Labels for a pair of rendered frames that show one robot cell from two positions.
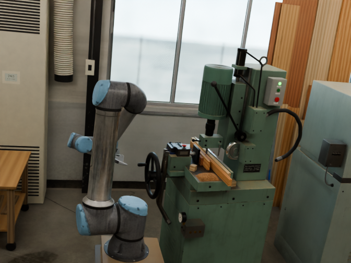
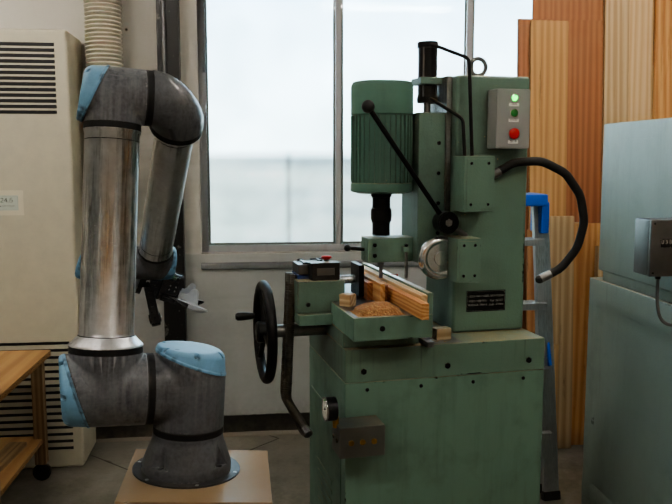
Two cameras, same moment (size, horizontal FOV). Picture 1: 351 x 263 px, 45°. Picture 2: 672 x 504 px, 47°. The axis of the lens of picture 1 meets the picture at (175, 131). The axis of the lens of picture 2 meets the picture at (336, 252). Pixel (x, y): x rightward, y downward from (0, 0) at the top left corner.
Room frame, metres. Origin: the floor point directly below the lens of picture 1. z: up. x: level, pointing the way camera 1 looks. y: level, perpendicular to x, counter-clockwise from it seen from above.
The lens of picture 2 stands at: (0.27, -0.32, 1.29)
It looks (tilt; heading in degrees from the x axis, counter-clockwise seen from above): 7 degrees down; 6
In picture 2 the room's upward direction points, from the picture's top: straight up
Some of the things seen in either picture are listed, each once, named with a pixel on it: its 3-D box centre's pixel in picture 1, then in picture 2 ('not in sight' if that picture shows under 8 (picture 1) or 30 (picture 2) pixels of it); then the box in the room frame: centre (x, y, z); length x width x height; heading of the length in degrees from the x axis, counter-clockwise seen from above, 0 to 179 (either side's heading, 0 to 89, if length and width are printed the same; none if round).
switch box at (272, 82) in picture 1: (275, 91); (508, 119); (2.47, -0.56, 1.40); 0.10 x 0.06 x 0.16; 111
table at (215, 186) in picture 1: (188, 165); (344, 306); (2.45, -0.11, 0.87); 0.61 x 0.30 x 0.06; 21
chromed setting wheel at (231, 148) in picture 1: (235, 150); (439, 257); (2.41, -0.38, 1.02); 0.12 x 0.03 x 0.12; 111
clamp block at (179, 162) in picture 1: (176, 159); (315, 292); (2.42, -0.03, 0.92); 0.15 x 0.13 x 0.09; 21
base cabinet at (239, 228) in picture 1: (210, 233); (417, 470); (2.53, -0.32, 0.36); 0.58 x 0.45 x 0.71; 111
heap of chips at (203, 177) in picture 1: (207, 175); (377, 307); (2.22, -0.21, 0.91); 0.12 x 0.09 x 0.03; 111
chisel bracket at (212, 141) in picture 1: (210, 142); (387, 251); (2.49, -0.23, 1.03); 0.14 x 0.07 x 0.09; 111
